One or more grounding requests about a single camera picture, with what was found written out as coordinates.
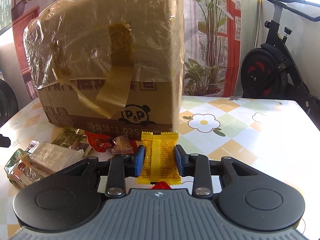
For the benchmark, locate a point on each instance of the cardboard box with plastic liner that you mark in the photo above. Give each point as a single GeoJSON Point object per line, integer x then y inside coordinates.
{"type": "Point", "coordinates": [87, 42]}

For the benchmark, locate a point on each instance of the metal pole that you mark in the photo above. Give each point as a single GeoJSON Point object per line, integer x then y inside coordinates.
{"type": "Point", "coordinates": [257, 22]}

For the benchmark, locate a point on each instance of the printed room backdrop cloth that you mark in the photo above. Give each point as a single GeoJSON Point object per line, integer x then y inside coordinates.
{"type": "Point", "coordinates": [212, 30]}

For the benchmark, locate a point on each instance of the orange red snack packet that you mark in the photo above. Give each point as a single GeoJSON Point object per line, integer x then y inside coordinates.
{"type": "Point", "coordinates": [160, 185]}

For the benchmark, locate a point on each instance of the gold snack packet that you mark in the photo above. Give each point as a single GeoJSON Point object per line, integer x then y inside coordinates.
{"type": "Point", "coordinates": [66, 136]}

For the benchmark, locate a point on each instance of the green snack packet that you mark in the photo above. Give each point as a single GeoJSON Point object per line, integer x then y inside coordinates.
{"type": "Point", "coordinates": [15, 160]}

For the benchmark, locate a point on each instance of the brown candy clear wrapper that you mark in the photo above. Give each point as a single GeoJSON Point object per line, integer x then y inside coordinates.
{"type": "Point", "coordinates": [122, 145]}

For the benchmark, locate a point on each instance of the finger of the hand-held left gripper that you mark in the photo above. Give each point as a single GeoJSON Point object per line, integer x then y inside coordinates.
{"type": "Point", "coordinates": [4, 140]}

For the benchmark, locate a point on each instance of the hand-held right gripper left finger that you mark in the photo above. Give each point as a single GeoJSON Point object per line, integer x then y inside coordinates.
{"type": "Point", "coordinates": [139, 161]}

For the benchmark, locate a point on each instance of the black exercise bike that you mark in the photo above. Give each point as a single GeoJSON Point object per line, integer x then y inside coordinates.
{"type": "Point", "coordinates": [265, 72]}

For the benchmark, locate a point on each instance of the washing machine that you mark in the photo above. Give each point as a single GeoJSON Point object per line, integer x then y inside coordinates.
{"type": "Point", "coordinates": [7, 102]}

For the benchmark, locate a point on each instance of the orange white snack packet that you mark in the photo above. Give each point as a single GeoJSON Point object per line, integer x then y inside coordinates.
{"type": "Point", "coordinates": [27, 173]}

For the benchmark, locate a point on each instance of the small pale snack packet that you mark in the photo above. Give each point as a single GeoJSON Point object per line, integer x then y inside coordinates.
{"type": "Point", "coordinates": [33, 146]}

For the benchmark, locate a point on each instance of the clear cracker packet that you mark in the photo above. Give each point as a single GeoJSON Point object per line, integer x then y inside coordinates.
{"type": "Point", "coordinates": [52, 155]}

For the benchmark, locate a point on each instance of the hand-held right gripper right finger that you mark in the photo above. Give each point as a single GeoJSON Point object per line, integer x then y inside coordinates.
{"type": "Point", "coordinates": [180, 160]}

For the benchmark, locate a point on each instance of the checked floral tablecloth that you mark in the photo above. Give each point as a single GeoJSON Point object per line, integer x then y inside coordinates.
{"type": "Point", "coordinates": [237, 135]}

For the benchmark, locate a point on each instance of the yellow snack packet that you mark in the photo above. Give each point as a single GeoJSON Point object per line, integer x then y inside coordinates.
{"type": "Point", "coordinates": [160, 155]}

